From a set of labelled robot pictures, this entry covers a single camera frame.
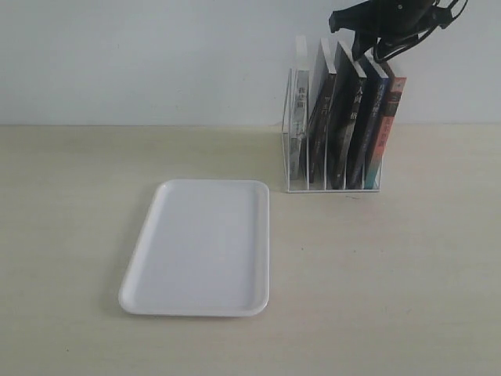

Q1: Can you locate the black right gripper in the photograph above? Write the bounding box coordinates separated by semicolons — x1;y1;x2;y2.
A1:
329;1;441;61

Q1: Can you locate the dark blue cover book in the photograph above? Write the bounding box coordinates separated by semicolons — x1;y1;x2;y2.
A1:
346;52;389;190

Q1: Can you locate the black spine book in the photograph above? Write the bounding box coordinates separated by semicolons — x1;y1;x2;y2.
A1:
327;42;367;190

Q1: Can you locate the white grey spine book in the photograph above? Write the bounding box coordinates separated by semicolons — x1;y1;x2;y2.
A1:
289;35;309;180

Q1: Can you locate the dark brown spine book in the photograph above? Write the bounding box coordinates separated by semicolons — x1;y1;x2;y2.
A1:
307;38;337;185

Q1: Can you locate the red spine book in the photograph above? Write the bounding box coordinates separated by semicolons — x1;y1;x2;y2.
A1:
364;62;407;190

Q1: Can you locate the white plastic tray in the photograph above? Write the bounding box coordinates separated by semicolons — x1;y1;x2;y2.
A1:
118;179;270;317

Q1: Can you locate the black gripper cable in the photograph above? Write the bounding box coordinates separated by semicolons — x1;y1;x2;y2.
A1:
370;0;469;64

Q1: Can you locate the white wire book rack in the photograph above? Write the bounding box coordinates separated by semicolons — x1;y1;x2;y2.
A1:
281;67;381;193

